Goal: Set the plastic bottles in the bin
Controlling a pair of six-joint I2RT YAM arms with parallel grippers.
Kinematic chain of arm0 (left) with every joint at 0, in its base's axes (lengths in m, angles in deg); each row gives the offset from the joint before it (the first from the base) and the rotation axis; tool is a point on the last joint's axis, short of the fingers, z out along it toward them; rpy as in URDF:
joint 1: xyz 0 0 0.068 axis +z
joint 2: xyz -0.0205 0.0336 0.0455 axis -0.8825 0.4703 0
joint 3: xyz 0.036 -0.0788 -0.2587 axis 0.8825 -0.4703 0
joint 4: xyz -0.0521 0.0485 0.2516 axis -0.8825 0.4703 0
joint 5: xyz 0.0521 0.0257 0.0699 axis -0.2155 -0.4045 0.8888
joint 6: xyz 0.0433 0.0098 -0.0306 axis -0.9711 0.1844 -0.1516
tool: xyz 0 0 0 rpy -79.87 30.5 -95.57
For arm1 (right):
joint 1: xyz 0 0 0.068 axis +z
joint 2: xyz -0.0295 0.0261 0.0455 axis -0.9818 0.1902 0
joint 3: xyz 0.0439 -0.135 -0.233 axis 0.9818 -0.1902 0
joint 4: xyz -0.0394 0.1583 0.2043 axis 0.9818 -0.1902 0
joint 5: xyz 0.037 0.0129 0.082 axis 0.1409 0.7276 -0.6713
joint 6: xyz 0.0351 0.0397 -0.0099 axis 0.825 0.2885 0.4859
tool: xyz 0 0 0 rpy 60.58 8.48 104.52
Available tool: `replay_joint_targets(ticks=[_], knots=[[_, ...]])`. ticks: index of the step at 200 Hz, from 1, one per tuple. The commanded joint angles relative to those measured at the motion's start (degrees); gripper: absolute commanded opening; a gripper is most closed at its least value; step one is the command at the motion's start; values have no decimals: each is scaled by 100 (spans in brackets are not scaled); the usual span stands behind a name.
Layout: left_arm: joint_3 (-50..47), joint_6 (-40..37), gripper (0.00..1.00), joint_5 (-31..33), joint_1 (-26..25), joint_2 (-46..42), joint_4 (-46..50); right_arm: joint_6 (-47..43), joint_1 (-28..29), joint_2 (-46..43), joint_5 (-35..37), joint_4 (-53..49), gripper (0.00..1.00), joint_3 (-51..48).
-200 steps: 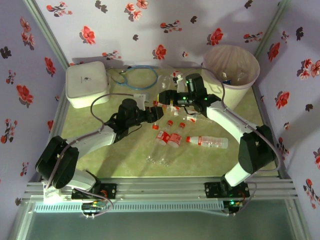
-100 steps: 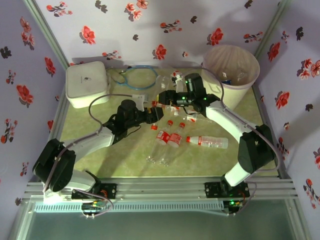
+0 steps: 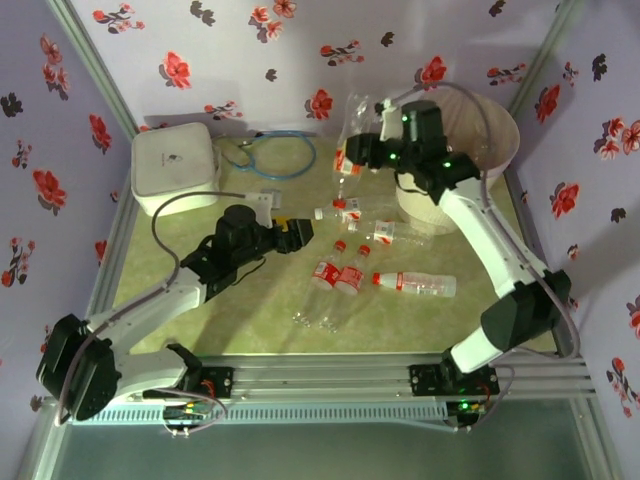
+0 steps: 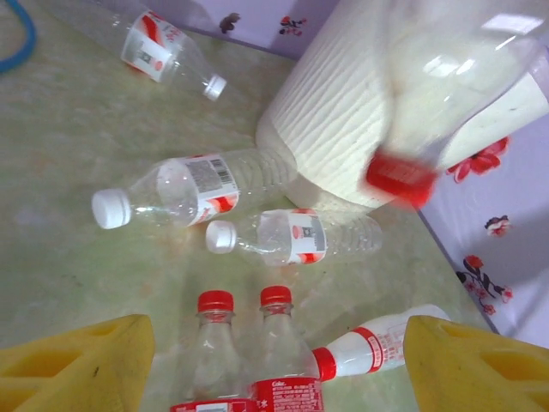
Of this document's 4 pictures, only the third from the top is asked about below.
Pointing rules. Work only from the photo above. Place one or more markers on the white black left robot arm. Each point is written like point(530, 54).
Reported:
point(150, 305)

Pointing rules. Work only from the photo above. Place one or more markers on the green circuit board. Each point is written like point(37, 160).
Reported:
point(187, 412)

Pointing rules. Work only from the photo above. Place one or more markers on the aluminium corner post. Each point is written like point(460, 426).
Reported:
point(542, 55)
point(95, 70)

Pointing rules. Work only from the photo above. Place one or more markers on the crushed clear bottle red label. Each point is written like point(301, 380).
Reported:
point(345, 165)

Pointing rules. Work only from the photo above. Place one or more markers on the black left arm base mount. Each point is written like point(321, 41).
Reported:
point(220, 382)

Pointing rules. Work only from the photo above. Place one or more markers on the aluminium frame rail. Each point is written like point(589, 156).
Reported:
point(320, 380)

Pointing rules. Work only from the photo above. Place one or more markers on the white ribbed plastic bin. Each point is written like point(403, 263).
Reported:
point(500, 140)

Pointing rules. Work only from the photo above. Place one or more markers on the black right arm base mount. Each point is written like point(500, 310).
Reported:
point(425, 380)

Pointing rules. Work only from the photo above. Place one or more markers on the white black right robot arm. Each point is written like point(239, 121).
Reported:
point(490, 240)

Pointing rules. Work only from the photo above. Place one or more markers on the white square lidded box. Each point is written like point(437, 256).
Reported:
point(172, 160)

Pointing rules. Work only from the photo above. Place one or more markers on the clear Coca-Cola bottle red label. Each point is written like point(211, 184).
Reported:
point(351, 277)
point(325, 274)

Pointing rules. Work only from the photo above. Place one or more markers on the black controller green light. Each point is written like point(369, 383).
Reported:
point(465, 407)

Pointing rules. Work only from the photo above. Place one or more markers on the clear bottle white cap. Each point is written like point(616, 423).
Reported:
point(352, 210)
point(384, 232)

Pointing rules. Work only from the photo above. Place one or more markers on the aluminium side rail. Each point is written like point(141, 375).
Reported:
point(525, 215)
point(112, 240)

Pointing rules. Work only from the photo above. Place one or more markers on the clear bottle red cap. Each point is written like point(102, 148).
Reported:
point(420, 284)

